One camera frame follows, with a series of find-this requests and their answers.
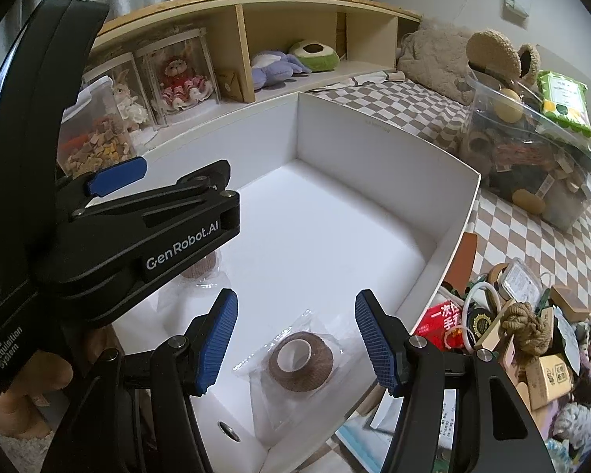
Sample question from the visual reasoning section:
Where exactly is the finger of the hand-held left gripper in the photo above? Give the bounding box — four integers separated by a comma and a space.
70, 160, 232, 223
54, 156, 147, 208

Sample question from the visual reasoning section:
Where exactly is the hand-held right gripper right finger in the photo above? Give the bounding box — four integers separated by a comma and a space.
355, 290, 557, 473

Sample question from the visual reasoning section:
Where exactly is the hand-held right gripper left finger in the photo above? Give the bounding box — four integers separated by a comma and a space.
39, 288, 240, 473

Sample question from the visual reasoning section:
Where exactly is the brown tape roll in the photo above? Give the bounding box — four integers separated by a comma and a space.
232, 308, 370, 447
158, 249, 232, 316

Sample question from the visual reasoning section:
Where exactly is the white cardboard box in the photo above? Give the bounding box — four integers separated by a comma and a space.
106, 89, 482, 473

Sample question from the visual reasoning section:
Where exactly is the beige knotted rope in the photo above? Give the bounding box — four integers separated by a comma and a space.
501, 300, 550, 356

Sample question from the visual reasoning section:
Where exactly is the blue patterned white packet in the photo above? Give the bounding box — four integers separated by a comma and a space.
546, 401, 591, 459

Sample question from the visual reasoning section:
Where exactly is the clear container of pet treats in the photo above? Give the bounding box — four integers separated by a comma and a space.
56, 76, 139, 178

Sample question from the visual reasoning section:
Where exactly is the person's left hand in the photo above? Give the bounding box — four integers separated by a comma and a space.
0, 328, 121, 437

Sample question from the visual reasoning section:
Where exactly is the red packet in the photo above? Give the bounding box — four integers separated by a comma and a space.
414, 300, 466, 350

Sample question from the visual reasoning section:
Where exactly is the display case with rabbit doll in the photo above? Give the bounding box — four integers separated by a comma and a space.
81, 52, 156, 151

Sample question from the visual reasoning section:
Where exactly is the black round gold badge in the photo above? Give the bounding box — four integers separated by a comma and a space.
465, 308, 493, 343

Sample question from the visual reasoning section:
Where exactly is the display case with bear doll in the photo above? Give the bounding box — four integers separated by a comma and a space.
135, 30, 222, 126

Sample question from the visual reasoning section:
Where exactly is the small brown cardboard box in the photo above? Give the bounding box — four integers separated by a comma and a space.
218, 69, 244, 104

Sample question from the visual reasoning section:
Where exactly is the brown leather piece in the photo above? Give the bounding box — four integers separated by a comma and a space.
448, 233, 478, 287

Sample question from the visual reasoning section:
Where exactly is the purple plush toy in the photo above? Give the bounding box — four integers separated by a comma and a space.
250, 49, 312, 90

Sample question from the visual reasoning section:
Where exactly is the clear labelled plastic case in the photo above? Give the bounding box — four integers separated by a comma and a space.
501, 259, 545, 304

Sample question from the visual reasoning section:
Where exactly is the wooden bedside shelf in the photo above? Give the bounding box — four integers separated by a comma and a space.
81, 0, 422, 158

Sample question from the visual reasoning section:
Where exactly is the green avocado plush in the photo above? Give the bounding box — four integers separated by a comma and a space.
288, 39, 340, 72

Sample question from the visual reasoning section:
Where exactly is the wooden block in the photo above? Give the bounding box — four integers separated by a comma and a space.
549, 285, 589, 323

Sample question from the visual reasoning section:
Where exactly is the clear plastic storage bin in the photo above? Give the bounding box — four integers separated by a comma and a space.
460, 66, 591, 230

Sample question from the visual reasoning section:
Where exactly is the brown checkered bed sheet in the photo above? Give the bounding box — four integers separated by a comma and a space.
305, 76, 591, 473

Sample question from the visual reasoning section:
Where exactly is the beige fluffy blanket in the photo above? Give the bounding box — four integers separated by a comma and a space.
396, 19, 493, 104

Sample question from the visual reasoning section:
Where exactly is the green wet wipes pack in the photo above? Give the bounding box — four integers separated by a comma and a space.
537, 70, 591, 138

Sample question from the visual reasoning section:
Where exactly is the brown fuzzy slipper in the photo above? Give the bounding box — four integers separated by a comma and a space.
465, 31, 523, 77
517, 44, 543, 84

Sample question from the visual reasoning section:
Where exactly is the white plastic ring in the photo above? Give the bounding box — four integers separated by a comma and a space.
462, 282, 500, 326

